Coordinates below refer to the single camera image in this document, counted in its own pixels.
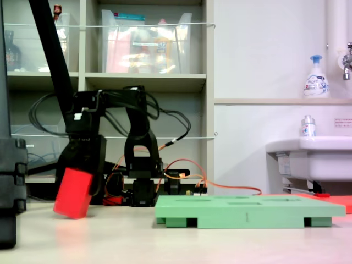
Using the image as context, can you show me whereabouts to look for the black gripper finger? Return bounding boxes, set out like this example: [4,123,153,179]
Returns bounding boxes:
[55,147,81,184]
[89,153,107,205]

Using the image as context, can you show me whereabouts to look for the red square block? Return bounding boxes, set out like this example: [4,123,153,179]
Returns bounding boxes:
[52,167,95,220]

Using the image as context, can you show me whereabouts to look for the black tripod leg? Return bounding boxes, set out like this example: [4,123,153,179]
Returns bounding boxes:
[26,162,60,176]
[27,0,77,118]

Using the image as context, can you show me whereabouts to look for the red base clamp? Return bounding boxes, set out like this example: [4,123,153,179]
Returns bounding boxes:
[103,194,124,206]

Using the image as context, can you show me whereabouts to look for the low clear plastic bin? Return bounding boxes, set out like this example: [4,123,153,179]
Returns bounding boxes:
[10,125,67,177]

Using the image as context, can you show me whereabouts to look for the notched black stack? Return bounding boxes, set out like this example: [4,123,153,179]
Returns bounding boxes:
[0,137,29,250]

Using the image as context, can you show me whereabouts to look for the black table clamp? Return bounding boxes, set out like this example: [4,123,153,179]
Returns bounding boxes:
[164,168,191,197]

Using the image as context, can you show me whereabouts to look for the beige shelf unit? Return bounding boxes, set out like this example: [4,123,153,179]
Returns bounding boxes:
[3,0,216,205]

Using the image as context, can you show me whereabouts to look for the pink packet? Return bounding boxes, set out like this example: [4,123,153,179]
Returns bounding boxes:
[105,29,131,74]

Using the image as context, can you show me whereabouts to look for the large clear plastic bin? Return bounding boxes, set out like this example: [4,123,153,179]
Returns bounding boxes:
[101,9,194,75]

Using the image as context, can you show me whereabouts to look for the dark glass bottle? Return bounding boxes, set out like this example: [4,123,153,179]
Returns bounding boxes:
[4,30,23,72]

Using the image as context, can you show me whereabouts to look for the black circuit board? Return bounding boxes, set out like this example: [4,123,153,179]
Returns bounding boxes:
[185,186,208,197]

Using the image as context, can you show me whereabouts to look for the bottle with pink cap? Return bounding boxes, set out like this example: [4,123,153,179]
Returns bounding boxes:
[153,18,173,74]

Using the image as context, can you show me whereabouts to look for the green shape sorter board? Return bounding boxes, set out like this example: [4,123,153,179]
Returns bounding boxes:
[154,194,347,229]

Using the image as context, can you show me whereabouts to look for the small clear sanitizer bottle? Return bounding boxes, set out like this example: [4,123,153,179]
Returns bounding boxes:
[300,114,317,138]

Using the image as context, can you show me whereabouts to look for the white sink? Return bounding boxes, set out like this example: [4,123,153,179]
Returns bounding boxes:
[265,135,352,183]

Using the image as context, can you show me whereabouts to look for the white blue soap pump bottle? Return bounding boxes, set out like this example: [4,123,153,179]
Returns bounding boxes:
[302,54,331,99]

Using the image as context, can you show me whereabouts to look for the metal faucet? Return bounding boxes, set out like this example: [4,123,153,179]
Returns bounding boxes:
[337,42,352,81]

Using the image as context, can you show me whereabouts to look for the black cable loop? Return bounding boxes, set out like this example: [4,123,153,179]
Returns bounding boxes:
[28,92,73,138]

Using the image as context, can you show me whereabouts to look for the black cable with connector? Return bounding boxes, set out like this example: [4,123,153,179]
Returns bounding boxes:
[145,90,193,145]

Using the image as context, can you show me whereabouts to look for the white cord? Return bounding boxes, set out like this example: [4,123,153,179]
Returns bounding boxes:
[3,22,217,30]
[10,131,218,140]

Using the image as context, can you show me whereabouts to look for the thin orange wire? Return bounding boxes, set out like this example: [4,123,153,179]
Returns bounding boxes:
[156,139,263,197]

